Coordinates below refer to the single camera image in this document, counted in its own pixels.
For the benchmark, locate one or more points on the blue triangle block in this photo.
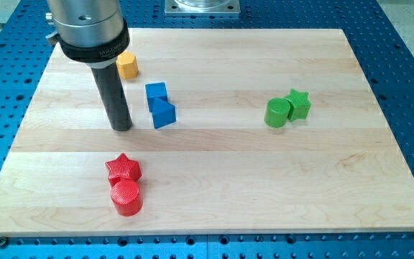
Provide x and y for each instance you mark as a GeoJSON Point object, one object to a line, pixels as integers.
{"type": "Point", "coordinates": [163, 113]}

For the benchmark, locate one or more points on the blue cube block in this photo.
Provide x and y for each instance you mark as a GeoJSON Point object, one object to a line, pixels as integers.
{"type": "Point", "coordinates": [155, 91]}

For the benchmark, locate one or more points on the light wooden board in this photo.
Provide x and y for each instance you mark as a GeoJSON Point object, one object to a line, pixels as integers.
{"type": "Point", "coordinates": [219, 168]}

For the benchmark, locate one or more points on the green cylinder block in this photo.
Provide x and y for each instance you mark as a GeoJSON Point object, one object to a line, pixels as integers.
{"type": "Point", "coordinates": [277, 112]}

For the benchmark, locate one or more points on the red star block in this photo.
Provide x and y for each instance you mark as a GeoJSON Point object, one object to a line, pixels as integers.
{"type": "Point", "coordinates": [123, 168]}

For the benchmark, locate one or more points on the green star block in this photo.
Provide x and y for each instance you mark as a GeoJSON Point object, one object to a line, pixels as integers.
{"type": "Point", "coordinates": [300, 104]}

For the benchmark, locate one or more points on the yellow hexagonal block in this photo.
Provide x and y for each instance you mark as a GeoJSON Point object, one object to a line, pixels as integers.
{"type": "Point", "coordinates": [127, 65]}

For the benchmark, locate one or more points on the red cylinder block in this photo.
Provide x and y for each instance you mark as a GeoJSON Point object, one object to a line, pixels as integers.
{"type": "Point", "coordinates": [126, 197]}

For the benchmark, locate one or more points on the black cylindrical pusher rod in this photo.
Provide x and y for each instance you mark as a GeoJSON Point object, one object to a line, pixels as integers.
{"type": "Point", "coordinates": [113, 98]}

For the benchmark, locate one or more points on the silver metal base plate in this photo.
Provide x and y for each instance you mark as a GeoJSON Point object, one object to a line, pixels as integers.
{"type": "Point", "coordinates": [202, 6]}

